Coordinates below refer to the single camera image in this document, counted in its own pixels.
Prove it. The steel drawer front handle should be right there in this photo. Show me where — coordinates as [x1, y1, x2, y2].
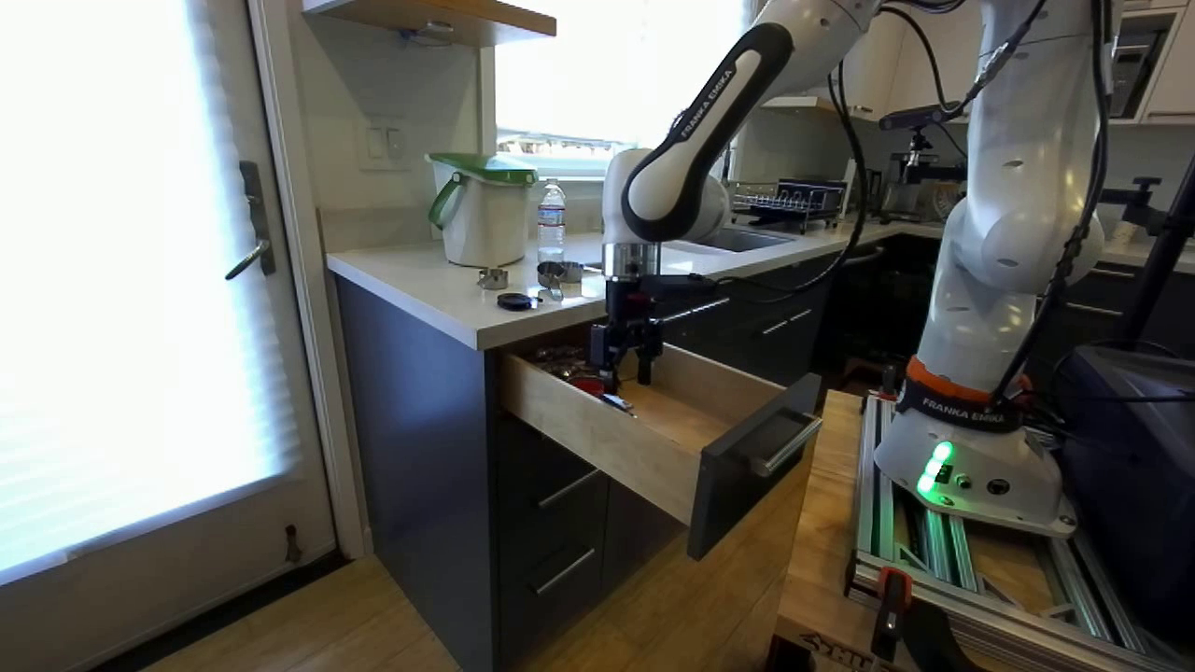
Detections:
[745, 411, 825, 482]

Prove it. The wooden wall shelf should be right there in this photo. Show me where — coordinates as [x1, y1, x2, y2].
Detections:
[301, 0, 559, 48]

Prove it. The white bin green lid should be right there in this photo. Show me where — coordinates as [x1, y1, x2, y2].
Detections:
[425, 151, 541, 273]

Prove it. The red bowl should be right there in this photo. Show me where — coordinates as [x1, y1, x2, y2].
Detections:
[553, 355, 632, 416]

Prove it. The dark storage box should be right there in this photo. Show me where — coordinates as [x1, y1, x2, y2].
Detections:
[1059, 343, 1195, 651]

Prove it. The dark drawer front panel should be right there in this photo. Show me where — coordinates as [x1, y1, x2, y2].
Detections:
[688, 369, 830, 559]

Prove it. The wooden board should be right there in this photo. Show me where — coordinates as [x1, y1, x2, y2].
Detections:
[772, 384, 873, 672]

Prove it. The dish rack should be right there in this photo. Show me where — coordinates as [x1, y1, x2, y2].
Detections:
[727, 177, 853, 233]

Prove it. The white wall outlet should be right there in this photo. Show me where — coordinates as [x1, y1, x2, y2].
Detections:
[355, 120, 406, 178]

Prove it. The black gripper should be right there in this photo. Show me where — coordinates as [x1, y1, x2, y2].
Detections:
[588, 273, 664, 387]

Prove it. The red clamp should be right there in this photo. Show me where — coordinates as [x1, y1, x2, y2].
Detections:
[868, 564, 914, 665]

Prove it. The white glass door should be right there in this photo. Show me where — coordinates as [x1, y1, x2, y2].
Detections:
[0, 0, 345, 672]

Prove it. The steel cabinet bar handle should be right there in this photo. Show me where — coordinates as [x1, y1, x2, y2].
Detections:
[759, 307, 817, 341]
[535, 546, 602, 598]
[535, 467, 607, 513]

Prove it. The clear water bottle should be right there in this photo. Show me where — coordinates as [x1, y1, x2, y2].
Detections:
[535, 177, 572, 267]

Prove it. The dark kitchen cabinet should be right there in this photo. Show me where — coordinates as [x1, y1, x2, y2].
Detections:
[332, 228, 909, 672]

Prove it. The black tripod pole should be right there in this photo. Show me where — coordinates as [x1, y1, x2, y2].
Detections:
[1126, 155, 1195, 350]

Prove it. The kitchen window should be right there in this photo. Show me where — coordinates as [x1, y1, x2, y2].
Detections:
[495, 0, 750, 177]

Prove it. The steel kitchen sink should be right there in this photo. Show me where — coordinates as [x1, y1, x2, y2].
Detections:
[695, 219, 801, 256]

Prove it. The dark door lever handle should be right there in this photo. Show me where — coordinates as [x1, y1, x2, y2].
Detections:
[221, 162, 281, 283]

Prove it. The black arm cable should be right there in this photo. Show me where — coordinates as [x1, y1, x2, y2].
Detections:
[984, 0, 1118, 404]

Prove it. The aluminium robot cart frame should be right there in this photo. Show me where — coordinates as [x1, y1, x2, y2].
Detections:
[846, 387, 1195, 672]

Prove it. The wooden drawer box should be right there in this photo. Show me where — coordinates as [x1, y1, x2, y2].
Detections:
[501, 326, 801, 527]

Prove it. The dark countertop appliance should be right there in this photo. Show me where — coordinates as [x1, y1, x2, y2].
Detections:
[886, 105, 971, 223]

